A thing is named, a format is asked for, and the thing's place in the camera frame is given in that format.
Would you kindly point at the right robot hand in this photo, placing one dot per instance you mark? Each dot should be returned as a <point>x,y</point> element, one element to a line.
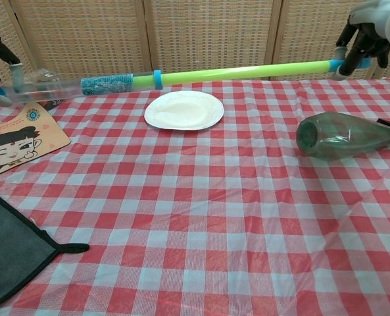
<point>369,19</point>

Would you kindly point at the green and blue water pump toy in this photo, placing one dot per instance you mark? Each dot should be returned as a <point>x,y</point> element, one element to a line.
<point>214,74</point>

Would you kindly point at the red white checkered tablecloth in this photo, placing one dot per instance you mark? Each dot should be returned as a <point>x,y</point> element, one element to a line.
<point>214,237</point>

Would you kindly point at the clear plastic capsule box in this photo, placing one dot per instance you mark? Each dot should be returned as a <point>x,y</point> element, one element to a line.
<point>46,75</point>

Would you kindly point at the cartoon face printed board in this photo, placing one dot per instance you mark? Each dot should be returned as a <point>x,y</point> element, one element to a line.
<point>23,145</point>

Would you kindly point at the dark grey cloth black trim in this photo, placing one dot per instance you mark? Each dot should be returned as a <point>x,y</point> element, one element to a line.
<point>10,243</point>

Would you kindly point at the white paper plate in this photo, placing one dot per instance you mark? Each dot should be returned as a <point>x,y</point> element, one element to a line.
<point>183,110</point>

